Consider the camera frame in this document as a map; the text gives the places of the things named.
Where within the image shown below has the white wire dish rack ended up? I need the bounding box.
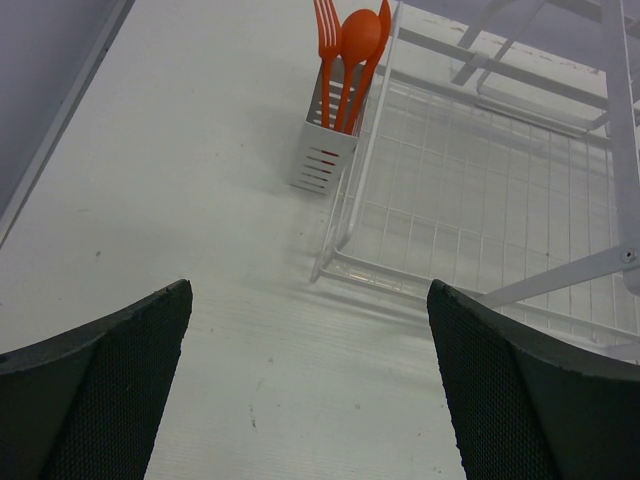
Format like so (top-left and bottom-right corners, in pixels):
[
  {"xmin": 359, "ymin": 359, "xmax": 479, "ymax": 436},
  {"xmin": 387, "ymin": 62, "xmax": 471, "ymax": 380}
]
[{"xmin": 313, "ymin": 1, "xmax": 639, "ymax": 363}]

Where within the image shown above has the orange plastic fork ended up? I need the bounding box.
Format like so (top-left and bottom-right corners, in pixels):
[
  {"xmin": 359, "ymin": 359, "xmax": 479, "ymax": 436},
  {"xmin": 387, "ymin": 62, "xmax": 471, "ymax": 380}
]
[{"xmin": 313, "ymin": 0, "xmax": 342, "ymax": 128}]

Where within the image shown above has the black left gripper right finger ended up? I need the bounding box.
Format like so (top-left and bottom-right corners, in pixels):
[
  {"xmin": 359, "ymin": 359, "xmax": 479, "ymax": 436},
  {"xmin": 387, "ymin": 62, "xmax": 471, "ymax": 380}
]
[{"xmin": 426, "ymin": 280, "xmax": 639, "ymax": 479}]

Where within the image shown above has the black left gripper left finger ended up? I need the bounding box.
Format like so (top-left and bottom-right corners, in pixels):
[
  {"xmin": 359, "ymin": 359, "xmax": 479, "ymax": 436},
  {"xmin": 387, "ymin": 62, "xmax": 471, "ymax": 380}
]
[{"xmin": 1, "ymin": 279, "xmax": 193, "ymax": 479}]

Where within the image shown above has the orange plastic spoon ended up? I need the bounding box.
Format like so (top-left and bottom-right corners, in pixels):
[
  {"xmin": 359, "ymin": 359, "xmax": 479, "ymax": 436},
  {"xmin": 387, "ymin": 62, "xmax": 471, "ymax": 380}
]
[{"xmin": 334, "ymin": 9, "xmax": 381, "ymax": 133}]

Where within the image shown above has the orange plastic knife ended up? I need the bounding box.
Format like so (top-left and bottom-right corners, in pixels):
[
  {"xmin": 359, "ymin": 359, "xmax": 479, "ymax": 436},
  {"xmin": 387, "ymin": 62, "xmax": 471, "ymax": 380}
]
[{"xmin": 344, "ymin": 0, "xmax": 392, "ymax": 134}]

